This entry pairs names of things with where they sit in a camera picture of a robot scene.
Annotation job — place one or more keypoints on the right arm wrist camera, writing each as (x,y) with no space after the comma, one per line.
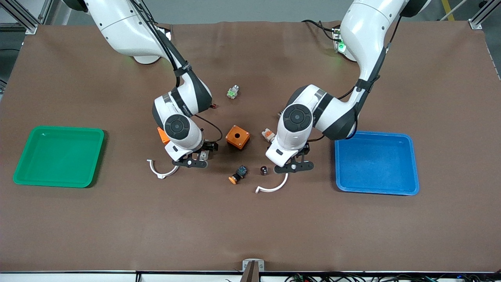
(190,163)

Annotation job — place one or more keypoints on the metal table edge bracket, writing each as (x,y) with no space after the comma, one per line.
(260,266)

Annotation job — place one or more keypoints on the dark camera pole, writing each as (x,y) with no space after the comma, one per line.
(250,276)

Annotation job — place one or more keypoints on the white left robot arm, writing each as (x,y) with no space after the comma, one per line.
(368,27)

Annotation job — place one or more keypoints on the small black cylindrical capacitor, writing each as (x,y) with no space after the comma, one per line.
(264,170)

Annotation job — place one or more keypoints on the orange push button blue block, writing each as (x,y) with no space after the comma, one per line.
(240,171)

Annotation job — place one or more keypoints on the white red circuit breaker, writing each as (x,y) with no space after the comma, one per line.
(203,155)

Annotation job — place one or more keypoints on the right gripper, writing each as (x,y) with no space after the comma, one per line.
(210,147)

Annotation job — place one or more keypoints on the blue plastic tray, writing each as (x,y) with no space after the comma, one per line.
(375,164)

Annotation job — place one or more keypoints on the small white curved clip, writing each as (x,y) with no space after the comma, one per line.
(160,176)

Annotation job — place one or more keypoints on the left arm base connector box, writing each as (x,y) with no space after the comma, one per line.
(339,41)

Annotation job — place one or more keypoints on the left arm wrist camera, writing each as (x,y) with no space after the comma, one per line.
(293,167)

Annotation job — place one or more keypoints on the brown table mat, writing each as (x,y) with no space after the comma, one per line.
(117,227)

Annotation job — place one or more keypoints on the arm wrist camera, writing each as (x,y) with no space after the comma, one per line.
(293,167)
(190,163)

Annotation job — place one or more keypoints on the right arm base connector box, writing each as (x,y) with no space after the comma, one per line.
(168,33)

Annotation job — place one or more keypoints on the orange button box black base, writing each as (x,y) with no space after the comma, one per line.
(162,136)

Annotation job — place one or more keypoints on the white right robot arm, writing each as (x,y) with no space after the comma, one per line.
(121,27)

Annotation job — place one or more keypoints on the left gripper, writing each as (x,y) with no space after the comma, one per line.
(305,149)

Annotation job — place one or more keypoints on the orange white indicator lamp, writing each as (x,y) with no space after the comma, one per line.
(267,134)

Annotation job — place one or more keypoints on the green white contact block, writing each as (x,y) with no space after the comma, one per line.
(233,92)

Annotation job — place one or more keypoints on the large white curved clip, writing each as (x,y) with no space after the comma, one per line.
(270,190)

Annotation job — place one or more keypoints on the green plastic tray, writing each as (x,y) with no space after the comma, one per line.
(58,156)

